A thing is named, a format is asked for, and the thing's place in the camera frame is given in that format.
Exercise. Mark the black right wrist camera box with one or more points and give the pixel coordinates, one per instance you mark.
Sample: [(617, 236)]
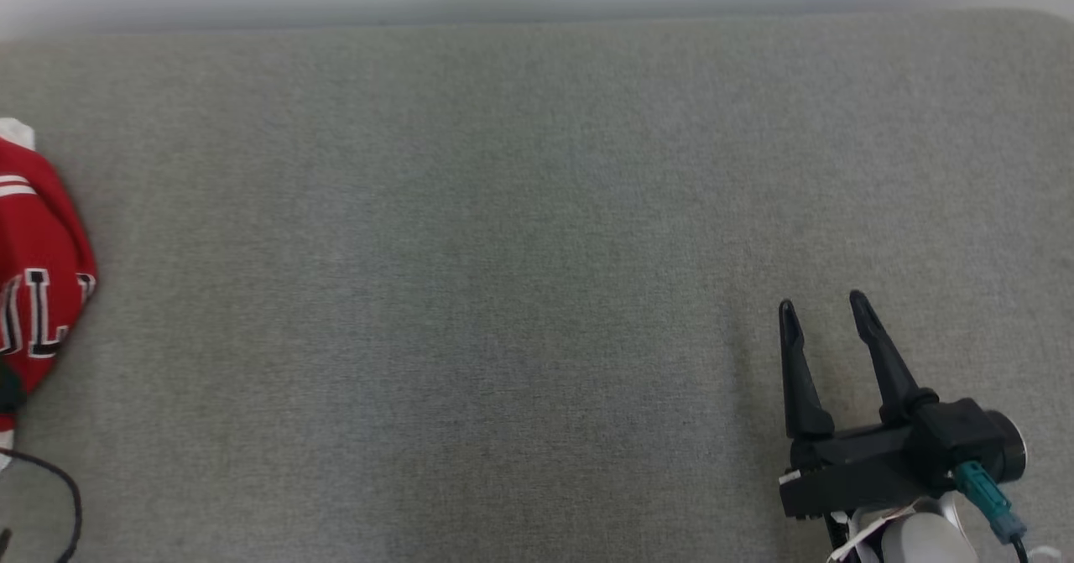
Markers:
[(965, 433)]

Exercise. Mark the red basketball jersey white sleeves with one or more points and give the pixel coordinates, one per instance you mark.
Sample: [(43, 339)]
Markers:
[(42, 227)]

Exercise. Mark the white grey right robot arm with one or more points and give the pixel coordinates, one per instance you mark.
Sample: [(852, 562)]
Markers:
[(923, 542)]

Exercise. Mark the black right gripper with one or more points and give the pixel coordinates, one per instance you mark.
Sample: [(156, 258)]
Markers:
[(856, 471)]

